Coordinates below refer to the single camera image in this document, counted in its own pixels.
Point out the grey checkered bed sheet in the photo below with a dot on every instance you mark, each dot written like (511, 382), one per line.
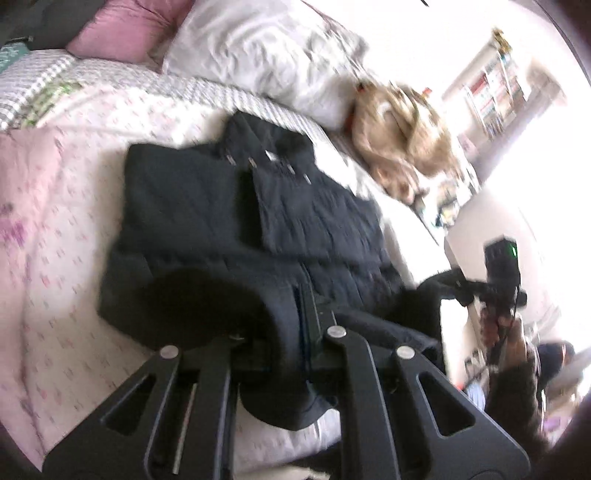
(41, 69)

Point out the white pillow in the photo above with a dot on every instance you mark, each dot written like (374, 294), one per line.
(258, 50)

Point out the pink floral blanket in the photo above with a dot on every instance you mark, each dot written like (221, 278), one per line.
(18, 194)

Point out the dark grey cushion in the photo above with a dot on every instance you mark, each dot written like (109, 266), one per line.
(55, 18)

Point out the white cherry print duvet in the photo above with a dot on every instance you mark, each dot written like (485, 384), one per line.
(83, 332)

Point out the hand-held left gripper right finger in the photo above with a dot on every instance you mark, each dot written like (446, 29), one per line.
(323, 350)

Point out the teal patterned cushion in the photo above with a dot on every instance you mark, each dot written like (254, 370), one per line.
(11, 55)

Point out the person's right hand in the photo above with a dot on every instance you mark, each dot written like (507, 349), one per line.
(516, 337)

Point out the white bookshelf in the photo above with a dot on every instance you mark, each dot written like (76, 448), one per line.
(494, 92)

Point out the dark blue cloth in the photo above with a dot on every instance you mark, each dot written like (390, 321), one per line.
(556, 362)

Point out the black quilted jacket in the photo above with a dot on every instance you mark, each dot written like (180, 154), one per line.
(194, 207)

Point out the person's right forearm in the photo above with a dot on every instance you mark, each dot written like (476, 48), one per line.
(512, 401)

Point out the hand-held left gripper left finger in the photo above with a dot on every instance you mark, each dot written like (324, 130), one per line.
(217, 364)

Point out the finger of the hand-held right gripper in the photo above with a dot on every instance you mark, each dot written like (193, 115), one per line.
(455, 286)

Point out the beige fleece robe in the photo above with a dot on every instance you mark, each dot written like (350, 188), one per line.
(406, 134)

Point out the pink velvet pillow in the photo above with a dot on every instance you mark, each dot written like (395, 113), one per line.
(129, 27)

